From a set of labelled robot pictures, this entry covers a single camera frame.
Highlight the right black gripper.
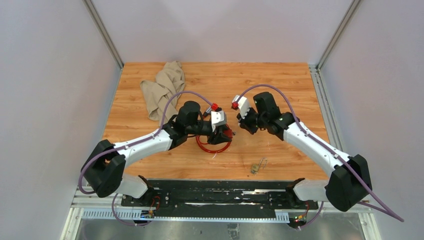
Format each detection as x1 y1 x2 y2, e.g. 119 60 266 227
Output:
236 105 267 136

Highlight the red cable lock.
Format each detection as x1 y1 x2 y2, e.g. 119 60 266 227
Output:
195 135 232 154

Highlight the brass padlock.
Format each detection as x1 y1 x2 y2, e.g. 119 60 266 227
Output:
250 157 268 175

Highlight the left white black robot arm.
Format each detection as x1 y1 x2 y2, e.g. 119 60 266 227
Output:
81 101 234 207

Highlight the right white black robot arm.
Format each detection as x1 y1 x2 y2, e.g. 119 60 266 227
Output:
231 92 372 212

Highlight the beige cloth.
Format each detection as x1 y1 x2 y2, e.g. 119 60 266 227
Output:
139 61 186 122

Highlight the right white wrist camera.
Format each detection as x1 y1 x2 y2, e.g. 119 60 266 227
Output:
231 95 251 119

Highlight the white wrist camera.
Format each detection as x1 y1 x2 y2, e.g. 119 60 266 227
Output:
210 103 227 132
231 95 251 119

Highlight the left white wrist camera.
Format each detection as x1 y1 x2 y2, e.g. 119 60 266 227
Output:
210 103 227 132

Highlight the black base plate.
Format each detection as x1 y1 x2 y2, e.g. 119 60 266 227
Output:
114 179 319 222

